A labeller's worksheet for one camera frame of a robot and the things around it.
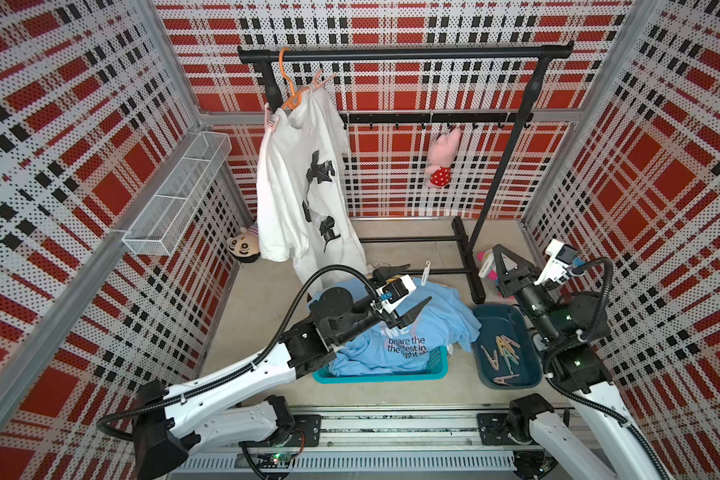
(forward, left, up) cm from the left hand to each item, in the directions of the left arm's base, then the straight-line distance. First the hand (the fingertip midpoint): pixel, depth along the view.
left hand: (424, 279), depth 61 cm
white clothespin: (+17, -5, -23) cm, 29 cm away
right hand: (+5, -14, +5) cm, 15 cm away
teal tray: (-7, -6, -28) cm, 30 cm away
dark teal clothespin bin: (-4, -27, -35) cm, 44 cm away
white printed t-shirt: (+21, +28, 0) cm, 35 cm away
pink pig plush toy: (+49, -10, -1) cm, 50 cm away
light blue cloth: (-4, -1, -23) cm, 24 cm away
